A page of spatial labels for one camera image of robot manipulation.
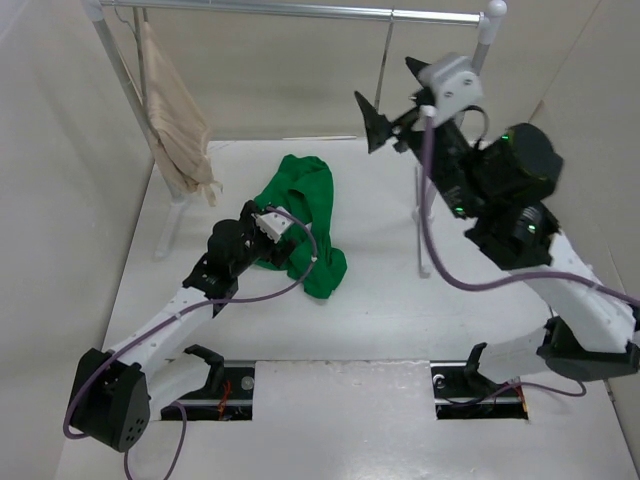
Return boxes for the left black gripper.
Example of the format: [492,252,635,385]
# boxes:
[231,202,295,277]

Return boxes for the grey clothes hanger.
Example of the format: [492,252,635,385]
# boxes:
[374,7,395,111]

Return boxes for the green t shirt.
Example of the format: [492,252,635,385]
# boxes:
[254,154,347,300]

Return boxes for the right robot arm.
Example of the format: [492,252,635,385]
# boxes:
[356,54,639,395]

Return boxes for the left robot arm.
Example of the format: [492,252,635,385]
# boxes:
[63,201,304,453]

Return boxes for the metal clothes rack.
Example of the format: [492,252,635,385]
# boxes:
[80,0,509,277]

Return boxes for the beige hanging garment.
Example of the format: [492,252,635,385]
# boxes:
[141,22,223,206]

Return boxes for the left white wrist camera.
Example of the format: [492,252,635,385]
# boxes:
[254,208,293,244]

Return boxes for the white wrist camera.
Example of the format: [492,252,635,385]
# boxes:
[254,208,293,244]
[418,53,484,127]

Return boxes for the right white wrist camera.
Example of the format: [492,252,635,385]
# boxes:
[418,53,484,127]

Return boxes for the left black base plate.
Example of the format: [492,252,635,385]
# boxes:
[178,361,255,422]

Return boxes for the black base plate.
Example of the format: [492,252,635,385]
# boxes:
[430,362,529,420]
[178,361,255,422]

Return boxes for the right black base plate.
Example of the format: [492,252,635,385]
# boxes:
[430,362,529,420]

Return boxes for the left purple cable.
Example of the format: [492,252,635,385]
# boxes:
[61,205,319,478]

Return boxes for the purple cable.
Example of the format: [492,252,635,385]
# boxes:
[61,205,319,478]
[418,104,640,401]

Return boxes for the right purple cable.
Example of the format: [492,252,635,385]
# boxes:
[418,104,640,401]

